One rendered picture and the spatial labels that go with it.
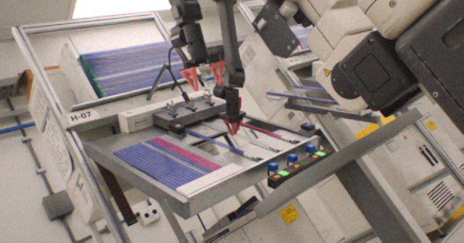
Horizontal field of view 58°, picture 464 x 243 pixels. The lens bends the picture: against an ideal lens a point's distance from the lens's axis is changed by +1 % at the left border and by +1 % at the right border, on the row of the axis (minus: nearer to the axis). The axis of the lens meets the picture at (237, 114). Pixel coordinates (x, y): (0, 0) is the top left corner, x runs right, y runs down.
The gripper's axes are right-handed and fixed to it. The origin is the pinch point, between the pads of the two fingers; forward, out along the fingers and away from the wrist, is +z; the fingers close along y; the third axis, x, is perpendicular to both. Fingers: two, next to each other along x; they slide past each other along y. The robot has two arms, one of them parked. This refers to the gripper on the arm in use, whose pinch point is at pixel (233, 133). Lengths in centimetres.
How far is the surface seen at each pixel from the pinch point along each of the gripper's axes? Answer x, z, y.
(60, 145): -67, 10, 49
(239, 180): 30.6, 1.4, 25.9
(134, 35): -258, -5, -104
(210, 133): -9.5, 1.0, 5.0
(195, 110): -23.7, -5.5, 1.9
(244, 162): 22.5, 0.7, 15.4
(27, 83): -106, -13, 47
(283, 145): 23.4, 0.6, -6.0
